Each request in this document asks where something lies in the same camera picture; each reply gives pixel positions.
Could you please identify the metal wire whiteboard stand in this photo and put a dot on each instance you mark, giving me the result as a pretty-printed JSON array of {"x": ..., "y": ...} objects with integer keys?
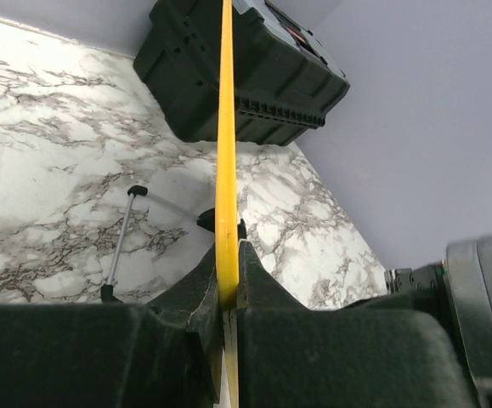
[{"x": 158, "y": 243}]

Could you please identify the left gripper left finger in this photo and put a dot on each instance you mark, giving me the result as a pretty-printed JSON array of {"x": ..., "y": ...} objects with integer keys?
[{"x": 164, "y": 353}]

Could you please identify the yellow framed whiteboard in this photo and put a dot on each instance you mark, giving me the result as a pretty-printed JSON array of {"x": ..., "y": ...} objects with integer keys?
[{"x": 226, "y": 212}]

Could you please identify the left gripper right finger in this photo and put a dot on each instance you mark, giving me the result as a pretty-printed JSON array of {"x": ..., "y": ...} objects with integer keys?
[{"x": 393, "y": 350}]

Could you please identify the black plastic toolbox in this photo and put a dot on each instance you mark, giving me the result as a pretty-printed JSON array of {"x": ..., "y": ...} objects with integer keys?
[{"x": 285, "y": 82}]

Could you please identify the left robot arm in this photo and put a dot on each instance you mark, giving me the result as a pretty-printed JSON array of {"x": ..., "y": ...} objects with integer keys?
[{"x": 467, "y": 283}]

